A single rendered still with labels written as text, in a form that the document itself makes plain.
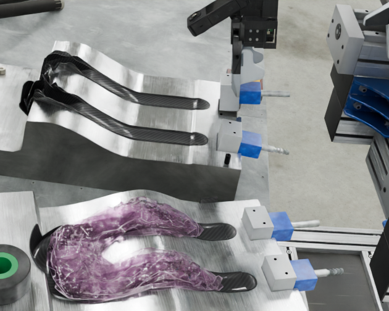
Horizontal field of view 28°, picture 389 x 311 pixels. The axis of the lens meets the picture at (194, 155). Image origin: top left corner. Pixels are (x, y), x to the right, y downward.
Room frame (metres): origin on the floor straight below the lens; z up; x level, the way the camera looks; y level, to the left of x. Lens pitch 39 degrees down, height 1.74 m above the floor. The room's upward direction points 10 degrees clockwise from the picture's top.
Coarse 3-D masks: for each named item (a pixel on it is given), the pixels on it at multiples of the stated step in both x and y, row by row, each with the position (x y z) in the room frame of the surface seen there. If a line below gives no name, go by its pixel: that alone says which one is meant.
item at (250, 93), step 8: (224, 80) 1.21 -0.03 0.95; (224, 88) 1.19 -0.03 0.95; (240, 88) 1.20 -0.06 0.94; (248, 88) 1.20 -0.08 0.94; (256, 88) 1.21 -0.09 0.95; (224, 96) 1.19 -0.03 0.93; (232, 96) 1.19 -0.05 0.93; (240, 96) 1.19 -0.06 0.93; (248, 96) 1.19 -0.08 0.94; (256, 96) 1.19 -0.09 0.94; (272, 96) 1.21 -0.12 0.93; (280, 96) 1.21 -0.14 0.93; (288, 96) 1.21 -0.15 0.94; (224, 104) 1.18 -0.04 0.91; (232, 104) 1.18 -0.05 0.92
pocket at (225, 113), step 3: (219, 99) 1.23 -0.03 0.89; (219, 102) 1.23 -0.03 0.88; (219, 105) 1.23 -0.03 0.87; (240, 105) 1.23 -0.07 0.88; (219, 111) 1.23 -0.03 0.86; (222, 111) 1.23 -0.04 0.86; (225, 111) 1.23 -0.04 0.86; (228, 111) 1.24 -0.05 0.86; (231, 111) 1.24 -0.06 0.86; (234, 111) 1.24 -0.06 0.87; (237, 111) 1.22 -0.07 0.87; (219, 114) 1.22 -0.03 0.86; (222, 114) 1.22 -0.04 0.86; (225, 114) 1.22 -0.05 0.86; (228, 114) 1.23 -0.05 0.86; (231, 114) 1.23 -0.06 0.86; (234, 114) 1.23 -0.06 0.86; (237, 114) 1.21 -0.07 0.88; (237, 117) 1.20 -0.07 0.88
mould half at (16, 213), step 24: (24, 192) 0.86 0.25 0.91; (144, 192) 0.93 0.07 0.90; (0, 216) 0.80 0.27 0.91; (24, 216) 0.81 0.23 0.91; (48, 216) 0.86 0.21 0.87; (72, 216) 0.87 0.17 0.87; (192, 216) 0.93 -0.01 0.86; (216, 216) 0.94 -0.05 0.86; (240, 216) 0.95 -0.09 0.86; (0, 240) 0.76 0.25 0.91; (24, 240) 0.76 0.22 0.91; (120, 240) 0.82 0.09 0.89; (144, 240) 0.82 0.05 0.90; (168, 240) 0.83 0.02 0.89; (192, 240) 0.86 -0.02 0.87; (240, 240) 0.90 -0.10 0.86; (264, 240) 0.91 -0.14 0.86; (216, 264) 0.83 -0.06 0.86; (240, 264) 0.85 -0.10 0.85; (48, 288) 0.70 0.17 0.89; (264, 288) 0.81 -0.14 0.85
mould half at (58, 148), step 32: (0, 64) 1.26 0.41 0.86; (96, 64) 1.23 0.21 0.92; (0, 96) 1.16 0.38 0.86; (96, 96) 1.14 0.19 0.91; (192, 96) 1.23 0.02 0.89; (0, 128) 1.06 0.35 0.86; (32, 128) 1.01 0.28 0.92; (64, 128) 1.01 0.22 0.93; (96, 128) 1.05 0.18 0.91; (160, 128) 1.11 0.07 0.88; (192, 128) 1.13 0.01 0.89; (0, 160) 1.01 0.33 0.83; (32, 160) 1.01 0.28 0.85; (64, 160) 1.01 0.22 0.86; (96, 160) 1.02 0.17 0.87; (128, 160) 1.02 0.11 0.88; (160, 160) 1.02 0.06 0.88; (192, 160) 1.03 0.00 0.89; (160, 192) 1.02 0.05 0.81; (192, 192) 1.03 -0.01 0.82; (224, 192) 1.03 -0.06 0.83
